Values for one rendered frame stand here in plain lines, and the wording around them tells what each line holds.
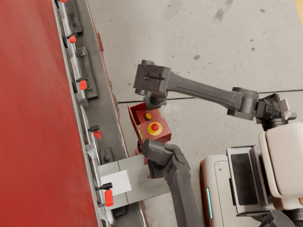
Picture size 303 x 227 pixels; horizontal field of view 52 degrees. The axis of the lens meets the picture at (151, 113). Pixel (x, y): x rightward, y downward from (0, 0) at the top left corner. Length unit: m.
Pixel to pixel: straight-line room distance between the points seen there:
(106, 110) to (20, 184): 1.15
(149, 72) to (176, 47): 1.82
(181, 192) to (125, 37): 2.10
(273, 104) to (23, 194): 0.95
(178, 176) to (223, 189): 1.13
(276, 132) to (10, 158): 0.80
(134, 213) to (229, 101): 0.64
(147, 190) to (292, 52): 2.04
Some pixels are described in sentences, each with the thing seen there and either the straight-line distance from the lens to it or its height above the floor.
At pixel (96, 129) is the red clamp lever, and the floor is 1.25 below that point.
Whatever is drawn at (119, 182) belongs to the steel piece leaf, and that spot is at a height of 1.00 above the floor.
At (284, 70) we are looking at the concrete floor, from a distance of 2.81.
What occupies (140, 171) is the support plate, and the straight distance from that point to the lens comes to 1.27.
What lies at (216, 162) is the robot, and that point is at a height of 0.28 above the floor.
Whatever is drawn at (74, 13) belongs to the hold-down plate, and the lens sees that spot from 1.82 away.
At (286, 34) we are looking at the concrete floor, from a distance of 3.03.
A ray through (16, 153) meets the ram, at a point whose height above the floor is 1.89.
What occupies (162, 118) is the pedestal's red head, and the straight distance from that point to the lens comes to 1.57.
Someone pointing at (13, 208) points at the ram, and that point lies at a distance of 0.36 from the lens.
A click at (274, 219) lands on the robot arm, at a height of 1.30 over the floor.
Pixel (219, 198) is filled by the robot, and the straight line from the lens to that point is 2.02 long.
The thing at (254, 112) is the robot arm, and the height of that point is 1.25.
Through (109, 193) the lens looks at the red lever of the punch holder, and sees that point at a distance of 0.97.
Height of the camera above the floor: 2.24
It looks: 67 degrees down
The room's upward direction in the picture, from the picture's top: 2 degrees counter-clockwise
